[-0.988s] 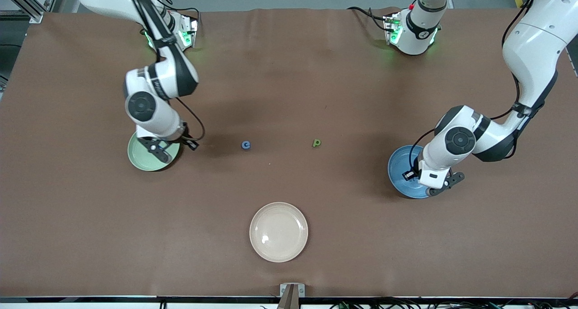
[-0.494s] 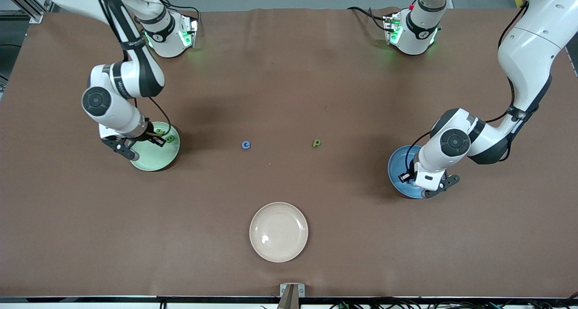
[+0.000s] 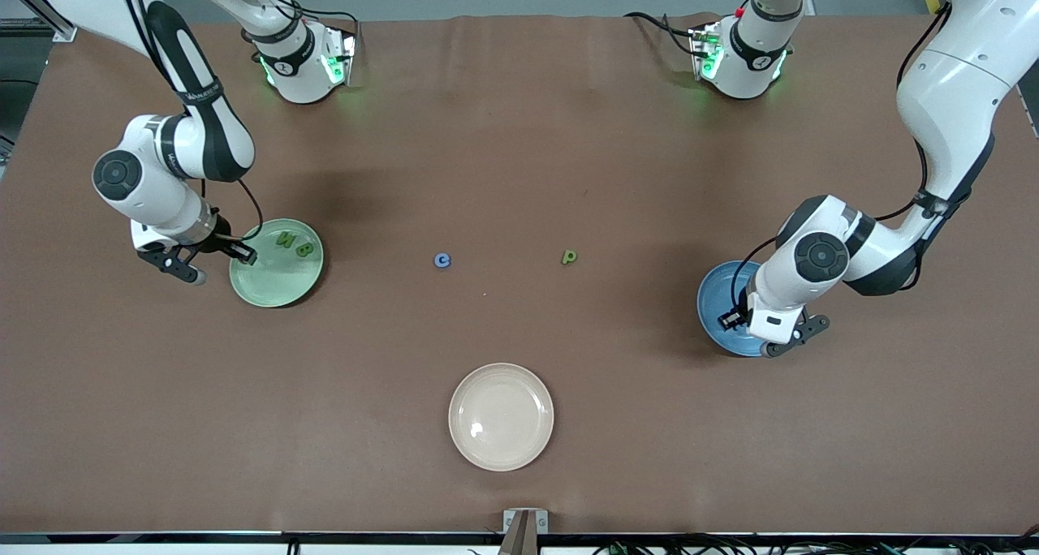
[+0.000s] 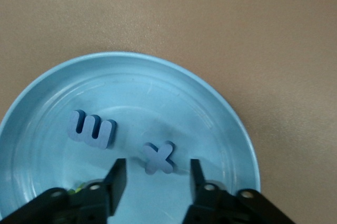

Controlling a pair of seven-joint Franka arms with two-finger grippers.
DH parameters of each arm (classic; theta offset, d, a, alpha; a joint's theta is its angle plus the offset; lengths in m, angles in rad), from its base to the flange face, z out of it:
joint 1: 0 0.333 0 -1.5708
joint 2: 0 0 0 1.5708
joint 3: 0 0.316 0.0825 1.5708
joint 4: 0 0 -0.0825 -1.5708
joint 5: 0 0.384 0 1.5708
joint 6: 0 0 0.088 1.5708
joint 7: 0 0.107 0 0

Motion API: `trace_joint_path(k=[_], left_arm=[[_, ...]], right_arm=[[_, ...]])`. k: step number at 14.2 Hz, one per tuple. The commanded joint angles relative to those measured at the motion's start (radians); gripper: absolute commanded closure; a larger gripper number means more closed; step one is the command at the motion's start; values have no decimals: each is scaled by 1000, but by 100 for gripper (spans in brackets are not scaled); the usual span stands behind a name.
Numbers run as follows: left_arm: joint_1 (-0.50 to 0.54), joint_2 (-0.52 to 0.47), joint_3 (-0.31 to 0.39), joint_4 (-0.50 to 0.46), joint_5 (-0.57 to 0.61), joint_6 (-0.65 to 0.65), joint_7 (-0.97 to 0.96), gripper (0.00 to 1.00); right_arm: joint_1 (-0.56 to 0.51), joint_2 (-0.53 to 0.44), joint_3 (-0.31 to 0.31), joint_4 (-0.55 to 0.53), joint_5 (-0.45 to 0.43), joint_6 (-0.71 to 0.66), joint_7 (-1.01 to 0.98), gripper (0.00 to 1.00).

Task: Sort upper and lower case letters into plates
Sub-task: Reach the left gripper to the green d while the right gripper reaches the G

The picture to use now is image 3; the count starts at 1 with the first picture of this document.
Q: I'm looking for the light green plate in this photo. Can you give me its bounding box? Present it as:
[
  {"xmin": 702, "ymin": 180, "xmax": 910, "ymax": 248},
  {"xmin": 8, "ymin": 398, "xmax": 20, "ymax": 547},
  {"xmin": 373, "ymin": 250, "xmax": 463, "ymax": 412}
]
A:
[{"xmin": 229, "ymin": 218, "xmax": 325, "ymax": 308}]

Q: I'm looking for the black base cable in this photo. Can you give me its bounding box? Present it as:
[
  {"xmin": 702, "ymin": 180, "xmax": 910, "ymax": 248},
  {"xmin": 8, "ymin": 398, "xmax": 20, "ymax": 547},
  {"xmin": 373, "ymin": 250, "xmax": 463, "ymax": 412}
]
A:
[
  {"xmin": 244, "ymin": 0, "xmax": 363, "ymax": 32},
  {"xmin": 623, "ymin": 10, "xmax": 701, "ymax": 58}
]

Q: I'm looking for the beige plate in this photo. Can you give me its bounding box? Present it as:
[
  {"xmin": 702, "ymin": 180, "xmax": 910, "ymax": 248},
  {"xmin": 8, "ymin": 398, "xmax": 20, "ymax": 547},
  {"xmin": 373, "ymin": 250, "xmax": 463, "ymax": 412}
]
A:
[{"xmin": 448, "ymin": 363, "xmax": 555, "ymax": 472}]

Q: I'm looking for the black cable bundle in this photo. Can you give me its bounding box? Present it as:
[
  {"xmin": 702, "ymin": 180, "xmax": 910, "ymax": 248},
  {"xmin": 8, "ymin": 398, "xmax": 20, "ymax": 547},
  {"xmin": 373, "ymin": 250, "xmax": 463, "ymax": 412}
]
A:
[{"xmin": 591, "ymin": 535, "xmax": 1039, "ymax": 555}]

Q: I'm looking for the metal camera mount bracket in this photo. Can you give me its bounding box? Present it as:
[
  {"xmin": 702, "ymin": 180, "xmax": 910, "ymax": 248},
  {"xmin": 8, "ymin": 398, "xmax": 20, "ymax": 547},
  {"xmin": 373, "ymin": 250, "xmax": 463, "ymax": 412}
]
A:
[{"xmin": 497, "ymin": 509, "xmax": 550, "ymax": 555}]

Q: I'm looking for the aluminium frame post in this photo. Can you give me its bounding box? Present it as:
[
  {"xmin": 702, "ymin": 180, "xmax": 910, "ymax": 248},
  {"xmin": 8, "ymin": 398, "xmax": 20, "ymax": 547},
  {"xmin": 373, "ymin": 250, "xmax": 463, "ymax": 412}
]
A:
[{"xmin": 0, "ymin": 0, "xmax": 80, "ymax": 43}]

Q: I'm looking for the blue plate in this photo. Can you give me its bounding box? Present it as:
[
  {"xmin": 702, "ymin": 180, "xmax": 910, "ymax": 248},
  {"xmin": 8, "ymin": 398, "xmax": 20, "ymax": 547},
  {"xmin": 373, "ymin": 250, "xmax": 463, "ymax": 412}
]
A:
[{"xmin": 696, "ymin": 260, "xmax": 772, "ymax": 358}]

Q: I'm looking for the metal base connector box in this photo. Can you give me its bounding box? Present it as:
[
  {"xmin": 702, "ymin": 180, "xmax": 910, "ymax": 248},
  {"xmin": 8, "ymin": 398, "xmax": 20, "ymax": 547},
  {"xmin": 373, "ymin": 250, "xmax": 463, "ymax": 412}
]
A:
[
  {"xmin": 321, "ymin": 24, "xmax": 359, "ymax": 90},
  {"xmin": 688, "ymin": 21, "xmax": 725, "ymax": 82}
]

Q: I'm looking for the brown table cover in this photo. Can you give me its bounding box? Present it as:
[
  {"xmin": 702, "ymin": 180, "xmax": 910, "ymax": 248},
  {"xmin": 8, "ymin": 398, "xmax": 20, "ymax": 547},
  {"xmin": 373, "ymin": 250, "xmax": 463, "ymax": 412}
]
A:
[{"xmin": 0, "ymin": 13, "xmax": 1039, "ymax": 537}]

